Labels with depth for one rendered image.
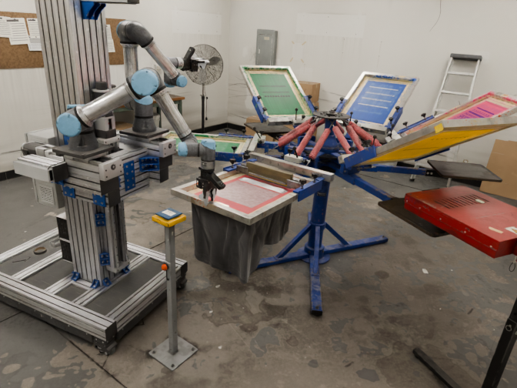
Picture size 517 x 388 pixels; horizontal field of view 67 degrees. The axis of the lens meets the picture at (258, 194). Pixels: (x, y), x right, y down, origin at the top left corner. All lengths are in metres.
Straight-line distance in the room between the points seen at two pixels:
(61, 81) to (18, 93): 3.13
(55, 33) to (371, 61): 4.98
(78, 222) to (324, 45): 5.17
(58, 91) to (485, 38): 5.21
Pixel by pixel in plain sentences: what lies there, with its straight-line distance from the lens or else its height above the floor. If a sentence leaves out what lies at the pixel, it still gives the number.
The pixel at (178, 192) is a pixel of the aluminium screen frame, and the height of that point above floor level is 1.01.
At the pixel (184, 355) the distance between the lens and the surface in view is 2.67.
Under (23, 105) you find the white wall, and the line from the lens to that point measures 5.70.
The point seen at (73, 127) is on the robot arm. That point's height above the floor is 1.42.
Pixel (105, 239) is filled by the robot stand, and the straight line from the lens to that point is 2.77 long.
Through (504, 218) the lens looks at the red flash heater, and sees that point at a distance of 2.30.
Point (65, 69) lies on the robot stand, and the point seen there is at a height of 1.63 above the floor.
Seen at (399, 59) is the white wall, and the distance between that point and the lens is 6.46.
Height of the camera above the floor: 1.89
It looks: 23 degrees down
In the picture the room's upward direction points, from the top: 4 degrees clockwise
